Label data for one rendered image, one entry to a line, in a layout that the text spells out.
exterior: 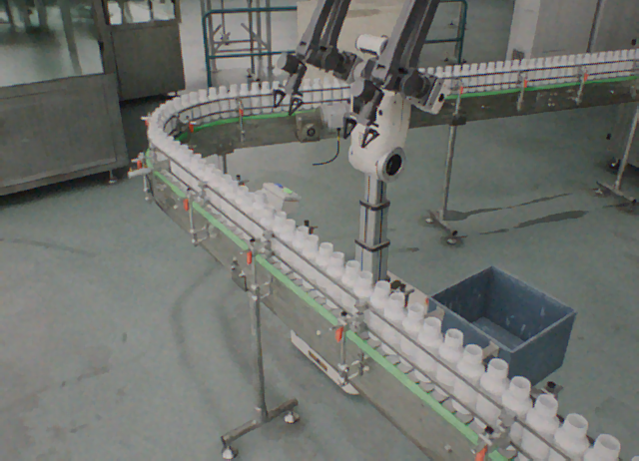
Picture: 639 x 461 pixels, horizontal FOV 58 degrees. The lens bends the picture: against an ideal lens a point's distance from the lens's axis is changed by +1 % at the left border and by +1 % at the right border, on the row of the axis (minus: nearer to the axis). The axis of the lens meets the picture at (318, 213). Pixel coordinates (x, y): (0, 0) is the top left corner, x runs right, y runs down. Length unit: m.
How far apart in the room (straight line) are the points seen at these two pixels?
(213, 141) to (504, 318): 1.82
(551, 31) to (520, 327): 5.83
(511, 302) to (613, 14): 6.38
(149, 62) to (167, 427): 4.85
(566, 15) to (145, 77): 4.90
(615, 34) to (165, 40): 5.39
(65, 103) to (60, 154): 0.39
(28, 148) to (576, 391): 3.86
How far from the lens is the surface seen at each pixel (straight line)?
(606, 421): 3.00
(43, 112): 4.65
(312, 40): 2.37
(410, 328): 1.42
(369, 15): 5.81
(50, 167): 4.78
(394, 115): 2.33
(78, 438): 2.83
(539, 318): 1.99
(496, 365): 1.32
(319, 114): 3.22
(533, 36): 7.46
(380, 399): 1.59
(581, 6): 7.78
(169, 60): 6.97
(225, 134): 3.20
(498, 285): 2.04
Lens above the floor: 2.01
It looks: 28 degrees down
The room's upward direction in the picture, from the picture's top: straight up
